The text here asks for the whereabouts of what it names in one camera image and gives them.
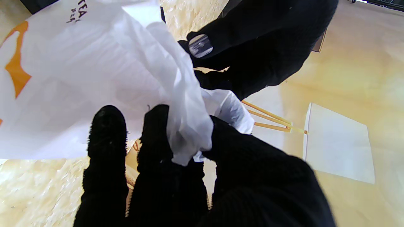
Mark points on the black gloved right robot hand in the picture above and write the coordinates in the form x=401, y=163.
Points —
x=252, y=189

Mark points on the white plastic bag orange print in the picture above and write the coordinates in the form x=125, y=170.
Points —
x=94, y=69

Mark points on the black gift box pink inside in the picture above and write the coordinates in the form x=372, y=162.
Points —
x=38, y=4

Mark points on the tripod floor lamp white shade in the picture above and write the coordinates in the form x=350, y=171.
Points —
x=337, y=145

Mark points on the dark flat television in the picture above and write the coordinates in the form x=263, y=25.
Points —
x=318, y=41

